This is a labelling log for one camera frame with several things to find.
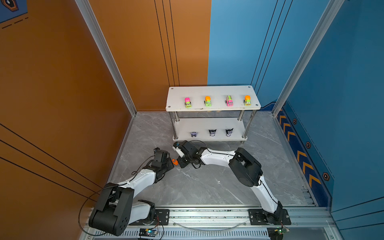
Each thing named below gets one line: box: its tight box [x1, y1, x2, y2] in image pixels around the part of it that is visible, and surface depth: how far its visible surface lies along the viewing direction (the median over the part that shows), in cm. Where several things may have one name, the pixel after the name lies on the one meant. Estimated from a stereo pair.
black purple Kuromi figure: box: [225, 128, 234, 137], surface depth 96 cm
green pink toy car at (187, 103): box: [184, 97, 192, 109], surface depth 76 cm
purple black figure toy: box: [208, 129, 217, 138], surface depth 96 cm
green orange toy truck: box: [204, 96, 212, 107], surface depth 77 cm
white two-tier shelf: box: [165, 85, 262, 144], surface depth 85 cm
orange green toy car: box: [243, 95, 252, 106], surface depth 77 cm
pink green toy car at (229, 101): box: [225, 95, 234, 107], surface depth 77 cm
